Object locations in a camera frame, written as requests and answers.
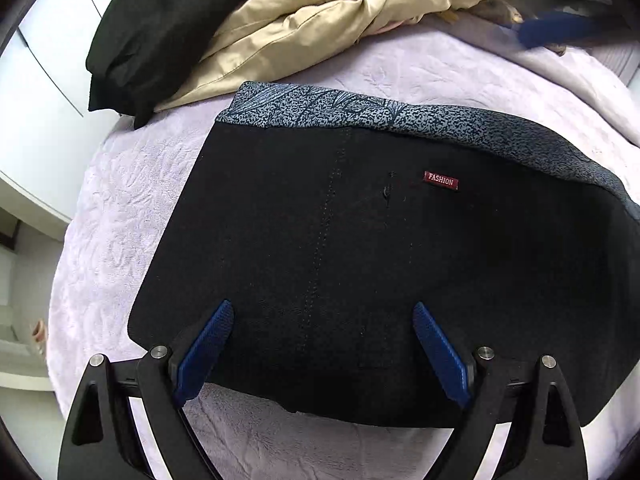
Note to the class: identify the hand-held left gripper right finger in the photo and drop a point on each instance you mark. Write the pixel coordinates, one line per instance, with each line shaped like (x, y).
(442, 347)

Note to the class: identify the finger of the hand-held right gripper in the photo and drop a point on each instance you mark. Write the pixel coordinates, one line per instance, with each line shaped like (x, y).
(555, 29)

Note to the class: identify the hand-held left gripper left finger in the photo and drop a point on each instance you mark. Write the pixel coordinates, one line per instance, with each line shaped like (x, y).
(202, 350)

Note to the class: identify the black pants with patterned waistband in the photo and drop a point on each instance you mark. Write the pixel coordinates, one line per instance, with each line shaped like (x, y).
(325, 220)

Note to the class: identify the lavender embossed blanket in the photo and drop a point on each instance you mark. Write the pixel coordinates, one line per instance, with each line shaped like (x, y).
(125, 210)

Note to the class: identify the beige jacket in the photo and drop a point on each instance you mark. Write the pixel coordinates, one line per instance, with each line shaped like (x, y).
(300, 20)

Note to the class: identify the white cabinet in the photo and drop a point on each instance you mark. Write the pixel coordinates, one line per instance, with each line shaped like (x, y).
(45, 85)

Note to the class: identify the black garment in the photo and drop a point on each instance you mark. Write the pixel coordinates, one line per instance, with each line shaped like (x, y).
(160, 35)

